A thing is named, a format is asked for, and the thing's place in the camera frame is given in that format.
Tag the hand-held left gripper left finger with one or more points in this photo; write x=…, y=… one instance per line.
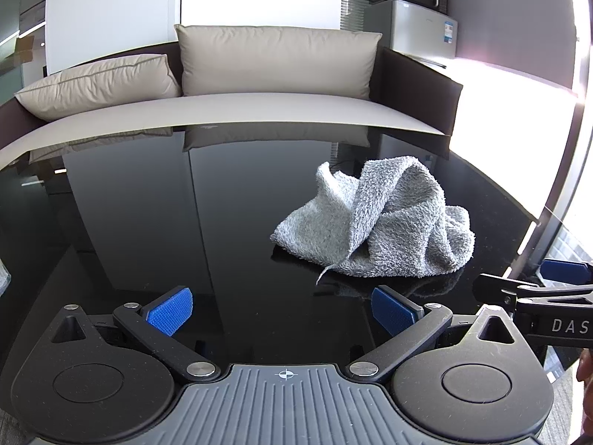
x=169, y=311

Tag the dark brown sofa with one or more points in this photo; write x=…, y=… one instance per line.
x=231, y=111

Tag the cardboard box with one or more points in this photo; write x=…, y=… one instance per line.
x=24, y=48

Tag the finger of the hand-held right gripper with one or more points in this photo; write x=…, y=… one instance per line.
x=498, y=287
x=563, y=269

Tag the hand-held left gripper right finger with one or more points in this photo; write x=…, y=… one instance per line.
x=394, y=314

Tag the grey towel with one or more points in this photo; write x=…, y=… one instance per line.
x=394, y=222

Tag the small beige cushion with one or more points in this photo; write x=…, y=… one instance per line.
x=92, y=85

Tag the silver mini fridge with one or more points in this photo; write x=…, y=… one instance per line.
x=417, y=28

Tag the large beige cushion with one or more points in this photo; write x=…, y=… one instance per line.
x=278, y=60

